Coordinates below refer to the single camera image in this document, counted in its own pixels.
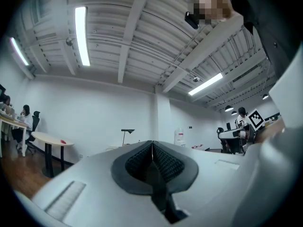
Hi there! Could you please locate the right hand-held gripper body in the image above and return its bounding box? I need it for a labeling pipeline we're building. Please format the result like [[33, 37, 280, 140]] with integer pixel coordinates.
[[234, 108, 265, 143]]

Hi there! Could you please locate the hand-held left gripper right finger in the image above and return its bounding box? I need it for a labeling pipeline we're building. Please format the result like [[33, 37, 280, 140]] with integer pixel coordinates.
[[152, 140, 244, 222]]

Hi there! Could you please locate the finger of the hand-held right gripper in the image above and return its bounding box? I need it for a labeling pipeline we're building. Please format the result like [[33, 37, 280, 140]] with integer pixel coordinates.
[[219, 129, 235, 139]]

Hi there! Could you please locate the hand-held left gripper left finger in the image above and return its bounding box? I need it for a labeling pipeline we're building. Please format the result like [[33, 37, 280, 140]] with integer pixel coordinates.
[[32, 140, 171, 227]]

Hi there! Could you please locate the person's right forearm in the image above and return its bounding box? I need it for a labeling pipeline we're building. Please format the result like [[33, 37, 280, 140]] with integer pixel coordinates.
[[255, 118, 287, 144]]

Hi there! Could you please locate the white water dispenser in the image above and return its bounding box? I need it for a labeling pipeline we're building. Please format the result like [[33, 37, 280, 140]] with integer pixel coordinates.
[[174, 133, 187, 148]]

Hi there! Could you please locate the long ceiling light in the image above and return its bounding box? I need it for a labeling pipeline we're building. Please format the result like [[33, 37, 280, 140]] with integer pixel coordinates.
[[188, 72, 224, 96], [9, 37, 29, 66], [75, 6, 91, 67]]

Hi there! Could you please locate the black desk lamp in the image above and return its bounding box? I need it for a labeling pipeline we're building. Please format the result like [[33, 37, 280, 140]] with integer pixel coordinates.
[[121, 128, 135, 147]]

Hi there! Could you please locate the round wooden table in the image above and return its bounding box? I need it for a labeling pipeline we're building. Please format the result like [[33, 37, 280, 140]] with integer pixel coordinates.
[[31, 131, 74, 178]]

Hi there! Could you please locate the white leg wooden desk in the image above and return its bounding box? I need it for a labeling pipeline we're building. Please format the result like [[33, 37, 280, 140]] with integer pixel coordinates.
[[0, 114, 28, 157]]

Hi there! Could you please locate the person's black clothing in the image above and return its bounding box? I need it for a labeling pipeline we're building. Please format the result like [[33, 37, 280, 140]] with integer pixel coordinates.
[[224, 0, 303, 80]]

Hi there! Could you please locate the person's head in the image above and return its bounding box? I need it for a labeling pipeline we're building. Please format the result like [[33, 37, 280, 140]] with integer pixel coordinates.
[[188, 0, 237, 25]]

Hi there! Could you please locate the black head camera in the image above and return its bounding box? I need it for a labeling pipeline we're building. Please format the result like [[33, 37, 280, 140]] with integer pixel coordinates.
[[184, 11, 199, 30]]

